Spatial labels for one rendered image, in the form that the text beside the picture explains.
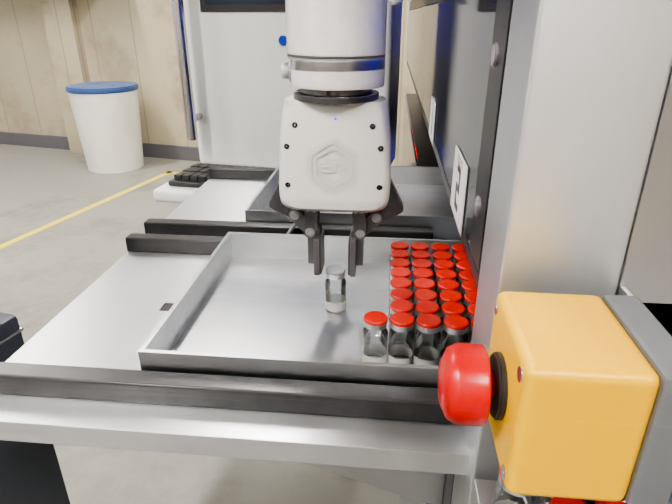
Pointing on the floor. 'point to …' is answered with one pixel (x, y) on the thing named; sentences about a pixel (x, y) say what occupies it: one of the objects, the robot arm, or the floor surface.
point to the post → (567, 160)
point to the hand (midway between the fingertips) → (336, 252)
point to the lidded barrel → (108, 125)
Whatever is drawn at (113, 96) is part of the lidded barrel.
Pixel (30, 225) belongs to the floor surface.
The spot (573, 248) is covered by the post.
